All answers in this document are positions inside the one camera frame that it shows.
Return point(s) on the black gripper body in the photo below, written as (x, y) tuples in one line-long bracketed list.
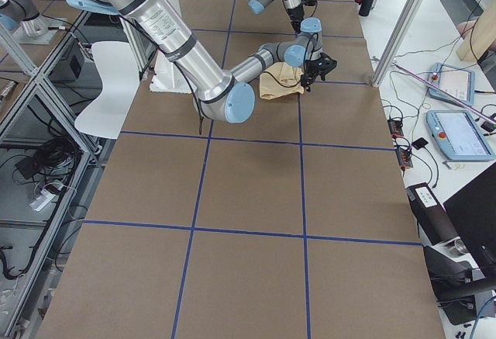
[(311, 70), (295, 14)]

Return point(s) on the beige long-sleeve printed shirt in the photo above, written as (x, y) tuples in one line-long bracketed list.
[(279, 80)]

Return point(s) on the orange circuit board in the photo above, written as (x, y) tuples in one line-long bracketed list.
[(395, 127)]

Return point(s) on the blue teach pendant far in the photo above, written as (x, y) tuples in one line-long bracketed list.
[(455, 81)]

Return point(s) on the blue teach pendant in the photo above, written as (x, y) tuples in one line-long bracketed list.
[(458, 136), (455, 81)]

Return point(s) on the blue teach pendant near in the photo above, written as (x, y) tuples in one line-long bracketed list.
[(458, 136)]

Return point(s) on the white plastic chair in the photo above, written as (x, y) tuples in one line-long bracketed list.
[(118, 70)]

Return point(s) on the black monitor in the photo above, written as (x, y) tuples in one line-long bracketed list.
[(472, 213)]

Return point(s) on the white power strip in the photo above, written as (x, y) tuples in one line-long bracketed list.
[(44, 198)]

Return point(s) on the aluminium frame post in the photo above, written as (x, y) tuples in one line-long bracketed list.
[(398, 34)]

